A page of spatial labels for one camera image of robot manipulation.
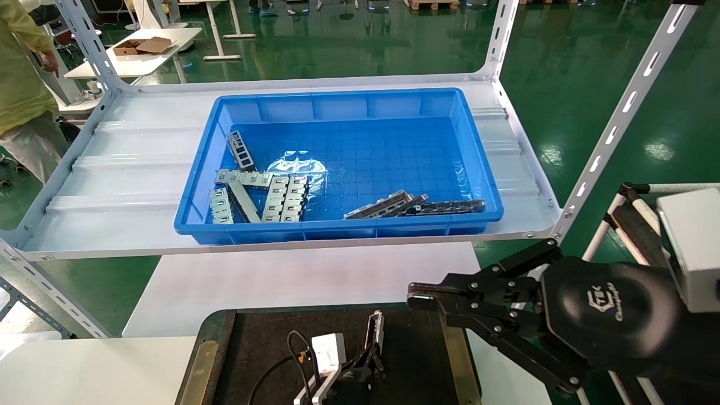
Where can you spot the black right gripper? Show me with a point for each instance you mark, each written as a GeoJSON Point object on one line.
{"type": "Point", "coordinates": [613, 315]}

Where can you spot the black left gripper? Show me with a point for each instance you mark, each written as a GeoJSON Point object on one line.
{"type": "Point", "coordinates": [346, 391]}

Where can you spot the black container with brass edges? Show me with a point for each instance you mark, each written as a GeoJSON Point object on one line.
{"type": "Point", "coordinates": [259, 337]}

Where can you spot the blue plastic bin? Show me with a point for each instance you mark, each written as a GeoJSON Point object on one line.
{"type": "Point", "coordinates": [394, 152]}

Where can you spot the white metal shelf rack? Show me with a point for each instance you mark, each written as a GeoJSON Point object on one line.
{"type": "Point", "coordinates": [140, 163]}

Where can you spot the wooden pallet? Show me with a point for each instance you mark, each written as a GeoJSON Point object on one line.
{"type": "Point", "coordinates": [433, 4]}

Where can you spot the white work table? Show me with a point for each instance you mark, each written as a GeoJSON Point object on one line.
{"type": "Point", "coordinates": [140, 63]}

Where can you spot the white machine base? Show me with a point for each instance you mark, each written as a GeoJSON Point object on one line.
{"type": "Point", "coordinates": [81, 104]}

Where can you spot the flat cardboard box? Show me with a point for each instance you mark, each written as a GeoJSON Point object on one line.
{"type": "Point", "coordinates": [146, 46]}

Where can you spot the person in yellow coat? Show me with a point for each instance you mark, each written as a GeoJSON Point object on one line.
{"type": "Point", "coordinates": [22, 95]}

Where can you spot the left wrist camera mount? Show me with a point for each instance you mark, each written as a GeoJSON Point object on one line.
{"type": "Point", "coordinates": [329, 351]}

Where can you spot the dark perforated metal bracket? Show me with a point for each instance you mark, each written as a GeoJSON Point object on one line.
{"type": "Point", "coordinates": [450, 207]}

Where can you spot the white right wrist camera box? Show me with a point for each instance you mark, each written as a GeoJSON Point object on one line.
{"type": "Point", "coordinates": [692, 247]}

